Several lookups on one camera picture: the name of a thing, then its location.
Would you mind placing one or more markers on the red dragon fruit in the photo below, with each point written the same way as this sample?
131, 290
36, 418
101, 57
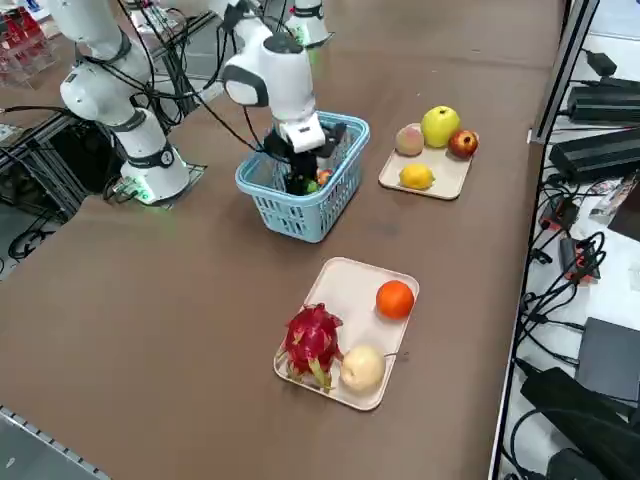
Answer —
312, 342

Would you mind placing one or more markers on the red yellow apple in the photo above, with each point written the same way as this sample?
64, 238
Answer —
325, 176

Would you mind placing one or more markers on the dark grey flat box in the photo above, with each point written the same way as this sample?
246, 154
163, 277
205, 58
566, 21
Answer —
610, 357

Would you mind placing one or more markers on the aluminium frame post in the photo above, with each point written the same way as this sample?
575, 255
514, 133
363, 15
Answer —
567, 65

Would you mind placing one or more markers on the green apple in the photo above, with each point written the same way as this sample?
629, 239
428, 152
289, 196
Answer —
312, 188

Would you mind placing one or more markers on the printed packet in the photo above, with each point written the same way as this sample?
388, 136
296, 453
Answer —
612, 197

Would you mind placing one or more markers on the beige tray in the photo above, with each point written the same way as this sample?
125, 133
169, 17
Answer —
357, 305
447, 172

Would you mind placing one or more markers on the yellow lemon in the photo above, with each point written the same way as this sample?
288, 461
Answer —
416, 176

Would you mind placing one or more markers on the pale cream pear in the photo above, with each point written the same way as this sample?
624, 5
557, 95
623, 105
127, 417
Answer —
362, 369

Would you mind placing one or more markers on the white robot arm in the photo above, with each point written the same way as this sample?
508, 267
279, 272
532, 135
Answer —
145, 135
310, 22

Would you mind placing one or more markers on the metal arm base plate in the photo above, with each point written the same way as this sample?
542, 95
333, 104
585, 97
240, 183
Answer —
192, 172

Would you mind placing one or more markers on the pink green peach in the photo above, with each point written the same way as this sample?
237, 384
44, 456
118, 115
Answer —
409, 139

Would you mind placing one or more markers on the small black power adapter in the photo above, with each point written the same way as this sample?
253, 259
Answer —
601, 62

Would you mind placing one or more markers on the clear shelf with red boxes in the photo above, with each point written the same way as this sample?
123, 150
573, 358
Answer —
25, 50

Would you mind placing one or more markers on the dark red pomegranate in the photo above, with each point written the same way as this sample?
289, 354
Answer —
463, 144

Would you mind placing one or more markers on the long black power adapter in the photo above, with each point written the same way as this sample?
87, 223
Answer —
605, 102
595, 152

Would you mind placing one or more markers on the light blue plastic basket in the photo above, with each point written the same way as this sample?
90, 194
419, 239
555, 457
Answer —
300, 215

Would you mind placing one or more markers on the orange black connector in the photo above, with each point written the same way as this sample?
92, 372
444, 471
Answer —
559, 215
580, 262

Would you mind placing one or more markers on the orange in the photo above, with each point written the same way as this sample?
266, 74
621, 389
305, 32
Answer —
395, 299

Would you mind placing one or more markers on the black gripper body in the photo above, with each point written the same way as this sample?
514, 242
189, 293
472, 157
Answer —
336, 134

